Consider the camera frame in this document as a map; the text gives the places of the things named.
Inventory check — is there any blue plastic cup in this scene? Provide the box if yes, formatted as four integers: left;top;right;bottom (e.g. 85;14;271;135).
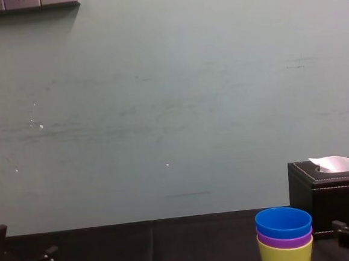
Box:
254;204;314;242

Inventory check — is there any black stitched tissue box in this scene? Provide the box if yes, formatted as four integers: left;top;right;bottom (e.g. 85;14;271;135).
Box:
286;156;349;243

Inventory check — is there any black table cloth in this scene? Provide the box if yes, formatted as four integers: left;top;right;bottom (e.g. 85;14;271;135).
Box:
0;201;349;261

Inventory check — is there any white tissue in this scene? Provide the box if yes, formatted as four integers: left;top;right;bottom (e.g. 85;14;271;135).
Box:
307;154;349;176

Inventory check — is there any purple plastic cup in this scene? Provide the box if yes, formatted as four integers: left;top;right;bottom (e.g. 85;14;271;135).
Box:
256;225;315;252

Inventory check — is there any yellow plastic cup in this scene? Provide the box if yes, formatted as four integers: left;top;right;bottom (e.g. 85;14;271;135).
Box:
256;234;315;261

